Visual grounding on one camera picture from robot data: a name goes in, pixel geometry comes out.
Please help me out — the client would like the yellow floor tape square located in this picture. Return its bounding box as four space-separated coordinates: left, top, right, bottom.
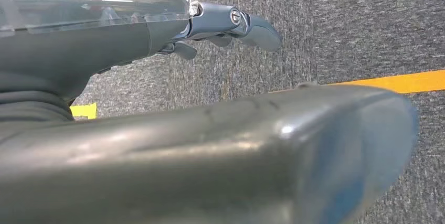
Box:
269 69 445 94
70 103 97 120

